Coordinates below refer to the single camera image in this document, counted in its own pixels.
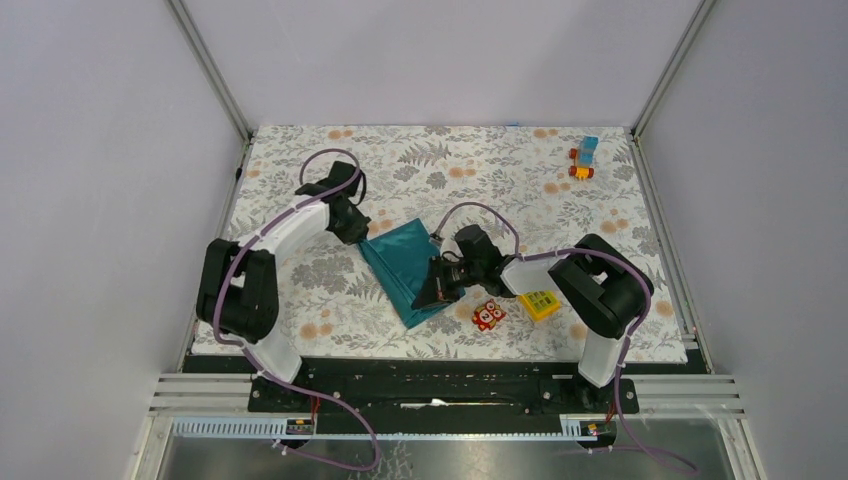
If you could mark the yellow green toy brick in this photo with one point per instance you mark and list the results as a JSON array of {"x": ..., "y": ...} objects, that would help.
[{"x": 540, "y": 305}]

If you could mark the blue orange toy car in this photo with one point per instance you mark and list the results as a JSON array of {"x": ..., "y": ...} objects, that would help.
[{"x": 582, "y": 157}]

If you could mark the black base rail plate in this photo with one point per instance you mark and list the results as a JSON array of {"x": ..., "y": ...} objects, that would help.
[{"x": 441, "y": 397}]

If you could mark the floral patterned table mat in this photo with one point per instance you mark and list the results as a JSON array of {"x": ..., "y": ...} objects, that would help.
[{"x": 511, "y": 181}]

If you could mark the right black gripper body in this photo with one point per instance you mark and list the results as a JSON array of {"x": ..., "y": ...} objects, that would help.
[{"x": 470, "y": 273}]

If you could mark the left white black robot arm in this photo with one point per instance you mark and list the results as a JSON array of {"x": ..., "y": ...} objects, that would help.
[{"x": 238, "y": 294}]

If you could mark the red owl toy block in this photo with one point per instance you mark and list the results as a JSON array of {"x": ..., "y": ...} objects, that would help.
[{"x": 487, "y": 315}]

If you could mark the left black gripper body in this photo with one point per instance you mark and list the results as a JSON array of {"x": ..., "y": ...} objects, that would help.
[{"x": 333, "y": 226}]

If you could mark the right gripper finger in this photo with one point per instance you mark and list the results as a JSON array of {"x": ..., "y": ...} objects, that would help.
[
  {"x": 451, "y": 290},
  {"x": 435, "y": 288}
]

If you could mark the teal cloth napkin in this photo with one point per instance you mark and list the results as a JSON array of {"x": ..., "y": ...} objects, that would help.
[{"x": 399, "y": 260}]

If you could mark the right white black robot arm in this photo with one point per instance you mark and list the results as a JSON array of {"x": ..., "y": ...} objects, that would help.
[{"x": 609, "y": 294}]

